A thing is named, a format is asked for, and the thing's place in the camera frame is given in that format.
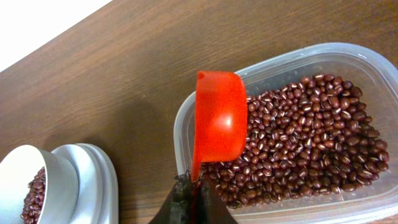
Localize white round bowl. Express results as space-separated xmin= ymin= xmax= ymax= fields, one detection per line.
xmin=1 ymin=145 xmax=78 ymax=223

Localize white digital kitchen scale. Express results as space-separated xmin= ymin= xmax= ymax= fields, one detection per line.
xmin=52 ymin=143 xmax=119 ymax=224

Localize clear plastic food container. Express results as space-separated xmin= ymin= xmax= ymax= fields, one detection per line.
xmin=173 ymin=42 xmax=398 ymax=224

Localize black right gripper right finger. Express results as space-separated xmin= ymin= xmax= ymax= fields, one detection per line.
xmin=195 ymin=175 xmax=237 ymax=224

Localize orange measuring scoop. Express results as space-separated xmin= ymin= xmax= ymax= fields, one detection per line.
xmin=191 ymin=71 xmax=248 ymax=181

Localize red adzuki beans in container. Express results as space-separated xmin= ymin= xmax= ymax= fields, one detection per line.
xmin=202 ymin=74 xmax=389 ymax=209

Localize red beans in bowl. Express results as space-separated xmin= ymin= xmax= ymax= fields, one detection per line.
xmin=20 ymin=167 xmax=46 ymax=224

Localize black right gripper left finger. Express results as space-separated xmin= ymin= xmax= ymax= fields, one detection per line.
xmin=149 ymin=170 xmax=195 ymax=224

